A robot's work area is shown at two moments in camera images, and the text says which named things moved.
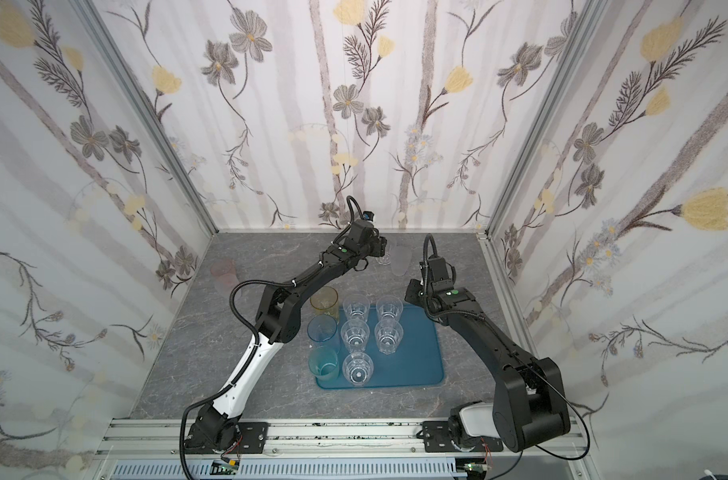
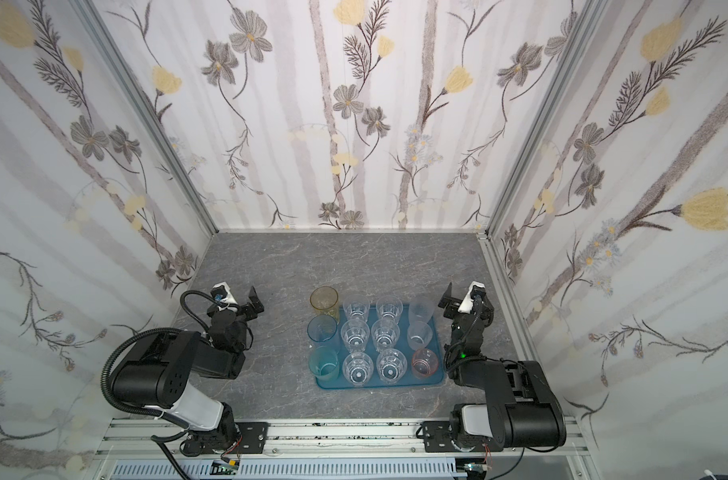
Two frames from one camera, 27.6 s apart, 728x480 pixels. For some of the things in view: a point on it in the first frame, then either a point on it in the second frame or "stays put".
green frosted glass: [323, 362] stays put
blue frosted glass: [324, 329] stays put
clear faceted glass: [355, 335] stays put
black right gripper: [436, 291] -> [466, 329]
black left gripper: [375, 243] -> [241, 306]
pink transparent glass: [224, 272] -> [424, 363]
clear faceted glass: [356, 307] stays put
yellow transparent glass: [324, 301] stays put
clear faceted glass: [357, 368] stays put
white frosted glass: [400, 258] -> [419, 335]
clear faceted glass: [389, 307] stays put
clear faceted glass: [388, 335] stays put
